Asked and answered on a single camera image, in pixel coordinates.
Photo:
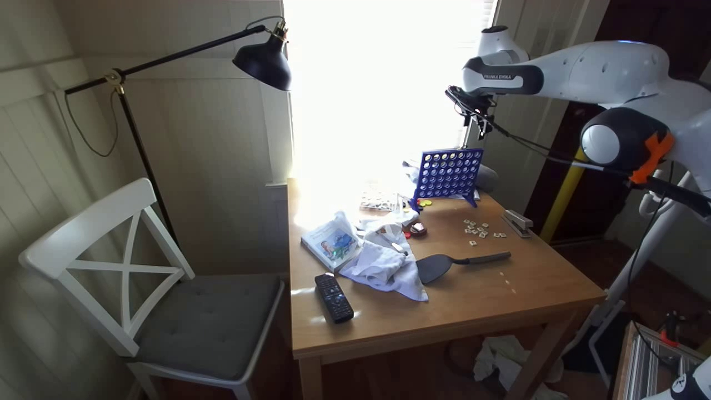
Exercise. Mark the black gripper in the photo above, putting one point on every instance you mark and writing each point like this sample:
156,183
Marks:
481,105

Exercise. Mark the blue connect four grid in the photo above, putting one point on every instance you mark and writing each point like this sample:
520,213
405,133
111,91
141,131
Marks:
447,175

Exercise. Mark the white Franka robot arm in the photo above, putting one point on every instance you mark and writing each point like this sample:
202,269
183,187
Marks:
614,69

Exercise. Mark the gray pillow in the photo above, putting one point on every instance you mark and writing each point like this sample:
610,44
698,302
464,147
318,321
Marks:
488,178

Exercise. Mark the gray stapler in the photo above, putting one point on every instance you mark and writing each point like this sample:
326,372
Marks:
517,222

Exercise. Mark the scattered beige small pieces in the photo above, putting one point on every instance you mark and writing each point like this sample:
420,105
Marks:
478,232

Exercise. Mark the yellow pole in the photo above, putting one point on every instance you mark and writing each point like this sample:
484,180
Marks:
562,195

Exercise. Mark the window with white blinds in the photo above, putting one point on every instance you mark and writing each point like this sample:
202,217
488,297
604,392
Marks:
368,95

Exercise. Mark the black spatula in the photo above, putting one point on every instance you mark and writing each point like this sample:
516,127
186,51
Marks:
435,267

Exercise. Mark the wooden table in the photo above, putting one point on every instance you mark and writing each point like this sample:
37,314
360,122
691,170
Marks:
458,311

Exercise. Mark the white and blue book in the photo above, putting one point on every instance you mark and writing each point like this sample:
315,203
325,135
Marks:
330,241

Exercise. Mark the white tripod with black bar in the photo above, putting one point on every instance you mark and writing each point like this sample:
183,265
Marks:
630,281

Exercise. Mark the black remote control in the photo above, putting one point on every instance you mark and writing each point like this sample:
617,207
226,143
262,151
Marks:
334,298

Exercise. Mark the black floor lamp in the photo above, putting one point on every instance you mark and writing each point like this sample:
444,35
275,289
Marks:
262,62

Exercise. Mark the white crumpled floor cloth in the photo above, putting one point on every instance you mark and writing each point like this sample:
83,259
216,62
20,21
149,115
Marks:
506,359

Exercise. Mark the wooden crate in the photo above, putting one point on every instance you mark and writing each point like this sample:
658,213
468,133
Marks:
651,362

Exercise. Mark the white chair with gray cushion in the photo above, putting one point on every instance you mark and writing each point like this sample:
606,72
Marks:
201,318

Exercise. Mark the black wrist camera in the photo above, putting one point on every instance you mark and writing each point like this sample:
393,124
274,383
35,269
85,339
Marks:
458,98

